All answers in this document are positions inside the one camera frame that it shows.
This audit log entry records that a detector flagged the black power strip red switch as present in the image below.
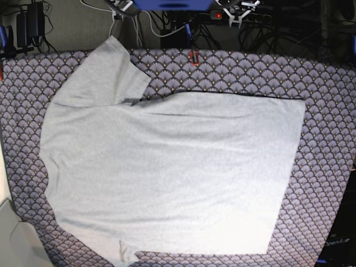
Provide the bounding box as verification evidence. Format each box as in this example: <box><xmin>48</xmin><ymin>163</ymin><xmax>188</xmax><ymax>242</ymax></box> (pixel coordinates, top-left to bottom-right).
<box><xmin>208</xmin><ymin>9</ymin><xmax>271</xmax><ymax>26</ymax></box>

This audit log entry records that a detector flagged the black power adapter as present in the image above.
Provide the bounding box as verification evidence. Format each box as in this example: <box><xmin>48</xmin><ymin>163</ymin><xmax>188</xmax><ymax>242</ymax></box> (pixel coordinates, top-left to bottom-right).
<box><xmin>16</xmin><ymin>1</ymin><xmax>45</xmax><ymax>48</ymax></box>

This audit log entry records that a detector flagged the white plastic bin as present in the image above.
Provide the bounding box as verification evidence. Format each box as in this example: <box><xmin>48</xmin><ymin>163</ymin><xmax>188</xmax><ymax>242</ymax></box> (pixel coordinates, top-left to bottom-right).
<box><xmin>1</xmin><ymin>199</ymin><xmax>52</xmax><ymax>266</ymax></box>

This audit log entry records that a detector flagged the white cable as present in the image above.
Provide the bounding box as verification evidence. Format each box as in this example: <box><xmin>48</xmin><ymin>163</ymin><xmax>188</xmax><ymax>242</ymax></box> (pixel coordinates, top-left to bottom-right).
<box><xmin>80</xmin><ymin>0</ymin><xmax>186</xmax><ymax>48</ymax></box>

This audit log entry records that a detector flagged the blue mount plate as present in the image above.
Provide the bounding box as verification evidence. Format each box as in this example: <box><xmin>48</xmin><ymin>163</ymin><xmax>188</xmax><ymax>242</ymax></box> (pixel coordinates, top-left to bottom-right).
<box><xmin>133</xmin><ymin>0</ymin><xmax>213</xmax><ymax>11</ymax></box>

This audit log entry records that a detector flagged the light grey T-shirt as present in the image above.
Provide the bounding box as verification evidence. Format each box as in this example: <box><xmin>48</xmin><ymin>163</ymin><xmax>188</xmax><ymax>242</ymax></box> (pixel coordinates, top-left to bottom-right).
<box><xmin>39</xmin><ymin>37</ymin><xmax>305</xmax><ymax>266</ymax></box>

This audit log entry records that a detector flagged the black OpenArm box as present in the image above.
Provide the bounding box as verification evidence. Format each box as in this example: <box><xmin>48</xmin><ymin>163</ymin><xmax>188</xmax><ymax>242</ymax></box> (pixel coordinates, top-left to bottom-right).
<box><xmin>315</xmin><ymin>170</ymin><xmax>355</xmax><ymax>266</ymax></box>

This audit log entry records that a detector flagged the red black table clamp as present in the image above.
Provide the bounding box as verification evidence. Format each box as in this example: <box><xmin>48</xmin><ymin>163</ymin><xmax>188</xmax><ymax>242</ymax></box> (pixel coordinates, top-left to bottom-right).
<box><xmin>190</xmin><ymin>50</ymin><xmax>200</xmax><ymax>66</ymax></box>

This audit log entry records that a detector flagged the fan-patterned purple tablecloth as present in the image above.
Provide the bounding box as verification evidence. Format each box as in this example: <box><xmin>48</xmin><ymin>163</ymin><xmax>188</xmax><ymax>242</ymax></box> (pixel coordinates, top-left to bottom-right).
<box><xmin>1</xmin><ymin>49</ymin><xmax>355</xmax><ymax>266</ymax></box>

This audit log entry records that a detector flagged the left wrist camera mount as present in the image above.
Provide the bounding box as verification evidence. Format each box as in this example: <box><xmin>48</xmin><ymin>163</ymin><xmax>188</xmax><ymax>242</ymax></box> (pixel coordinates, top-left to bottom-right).
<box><xmin>216</xmin><ymin>0</ymin><xmax>261</xmax><ymax>28</ymax></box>

